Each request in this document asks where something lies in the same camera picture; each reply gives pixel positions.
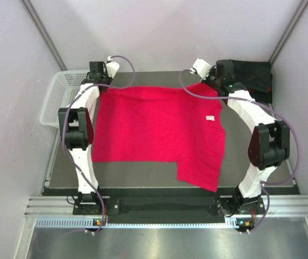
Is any pink t shirt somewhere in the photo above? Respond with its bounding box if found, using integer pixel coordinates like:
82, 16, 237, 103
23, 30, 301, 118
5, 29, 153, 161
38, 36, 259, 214
92, 83, 226, 192

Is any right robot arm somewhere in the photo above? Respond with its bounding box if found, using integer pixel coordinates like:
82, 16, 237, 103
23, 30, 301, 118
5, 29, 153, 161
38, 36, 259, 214
193, 59, 290, 217

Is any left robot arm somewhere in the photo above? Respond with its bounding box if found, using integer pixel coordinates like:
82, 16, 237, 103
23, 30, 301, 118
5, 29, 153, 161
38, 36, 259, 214
58, 62, 113, 217

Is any white plastic basket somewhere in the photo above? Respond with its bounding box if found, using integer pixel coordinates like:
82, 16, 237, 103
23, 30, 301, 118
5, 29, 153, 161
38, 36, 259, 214
39, 70, 88, 128

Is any black folded t shirt top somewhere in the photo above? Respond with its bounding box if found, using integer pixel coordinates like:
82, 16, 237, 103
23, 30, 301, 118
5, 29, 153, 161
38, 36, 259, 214
231, 60, 272, 89

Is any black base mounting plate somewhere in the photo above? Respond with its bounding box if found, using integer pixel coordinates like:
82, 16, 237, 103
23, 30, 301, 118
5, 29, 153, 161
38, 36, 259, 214
72, 195, 265, 224

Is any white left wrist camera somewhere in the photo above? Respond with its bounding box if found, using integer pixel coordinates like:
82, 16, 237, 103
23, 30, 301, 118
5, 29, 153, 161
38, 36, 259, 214
106, 56, 120, 78

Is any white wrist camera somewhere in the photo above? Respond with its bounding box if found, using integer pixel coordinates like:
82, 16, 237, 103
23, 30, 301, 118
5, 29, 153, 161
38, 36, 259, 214
106, 56, 120, 78
190, 58, 212, 79

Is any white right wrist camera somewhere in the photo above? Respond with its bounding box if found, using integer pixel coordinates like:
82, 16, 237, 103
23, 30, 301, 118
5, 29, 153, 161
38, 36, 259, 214
190, 58, 212, 79

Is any aluminium corner post left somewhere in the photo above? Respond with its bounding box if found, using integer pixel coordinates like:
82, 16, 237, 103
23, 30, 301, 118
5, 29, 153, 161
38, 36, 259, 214
20, 0, 67, 71

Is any aluminium corner post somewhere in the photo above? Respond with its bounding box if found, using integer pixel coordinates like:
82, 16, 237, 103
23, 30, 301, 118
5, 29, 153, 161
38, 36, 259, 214
20, 0, 67, 71
269, 0, 308, 66

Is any aluminium corner post right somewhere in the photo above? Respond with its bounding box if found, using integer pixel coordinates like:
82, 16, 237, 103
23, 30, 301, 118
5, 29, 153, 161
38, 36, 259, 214
269, 0, 308, 66

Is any slotted grey cable duct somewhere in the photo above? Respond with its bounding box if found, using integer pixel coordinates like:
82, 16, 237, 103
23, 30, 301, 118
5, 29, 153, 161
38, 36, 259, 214
35, 217, 251, 229

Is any aluminium frame rail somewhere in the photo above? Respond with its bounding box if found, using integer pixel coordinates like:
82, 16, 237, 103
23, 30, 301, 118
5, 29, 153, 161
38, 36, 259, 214
24, 195, 308, 217

